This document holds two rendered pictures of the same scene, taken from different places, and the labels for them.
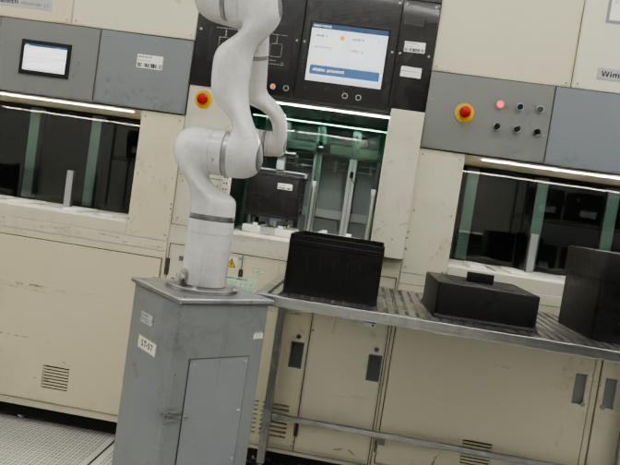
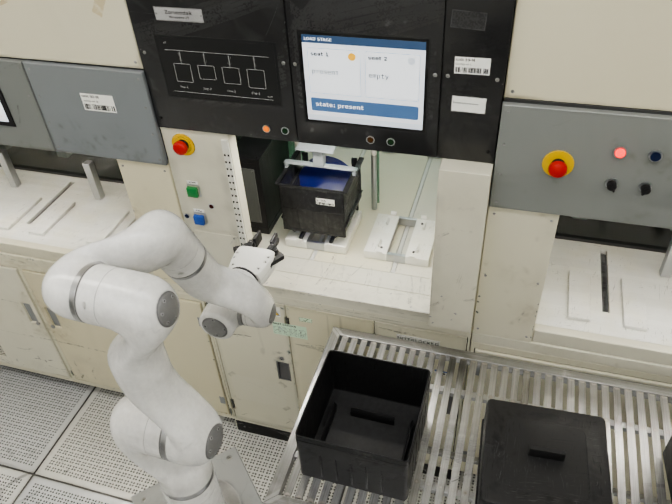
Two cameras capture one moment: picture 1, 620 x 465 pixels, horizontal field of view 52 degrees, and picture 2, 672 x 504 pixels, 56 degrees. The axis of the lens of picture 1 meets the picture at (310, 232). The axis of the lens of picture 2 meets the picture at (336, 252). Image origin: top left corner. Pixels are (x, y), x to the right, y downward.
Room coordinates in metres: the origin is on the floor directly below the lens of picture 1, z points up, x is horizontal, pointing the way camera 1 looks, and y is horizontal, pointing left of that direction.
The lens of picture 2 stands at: (1.02, -0.27, 2.21)
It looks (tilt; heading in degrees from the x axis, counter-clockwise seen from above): 40 degrees down; 14
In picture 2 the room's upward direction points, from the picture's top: 4 degrees counter-clockwise
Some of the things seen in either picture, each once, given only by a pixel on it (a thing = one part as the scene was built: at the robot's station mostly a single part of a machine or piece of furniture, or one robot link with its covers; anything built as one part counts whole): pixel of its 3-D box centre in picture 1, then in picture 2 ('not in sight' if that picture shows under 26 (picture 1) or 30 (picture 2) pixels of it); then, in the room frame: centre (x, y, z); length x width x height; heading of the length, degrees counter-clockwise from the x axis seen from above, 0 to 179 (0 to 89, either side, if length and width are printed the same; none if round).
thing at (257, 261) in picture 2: not in sight; (250, 267); (2.10, 0.21, 1.19); 0.11 x 0.10 x 0.07; 175
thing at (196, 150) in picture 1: (206, 172); (161, 440); (1.67, 0.30, 1.07); 0.19 x 0.12 x 0.24; 83
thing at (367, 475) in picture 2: (336, 265); (365, 421); (1.94, -0.10, 0.85); 0.28 x 0.28 x 0.17; 84
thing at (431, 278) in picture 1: (477, 294); (543, 464); (1.90, -0.53, 0.83); 0.29 x 0.29 x 0.13; 87
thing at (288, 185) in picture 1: (277, 189); (321, 185); (2.65, 0.16, 1.06); 0.24 x 0.20 x 0.32; 85
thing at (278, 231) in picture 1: (271, 228); (324, 226); (2.65, 0.16, 0.89); 0.22 x 0.21 x 0.04; 175
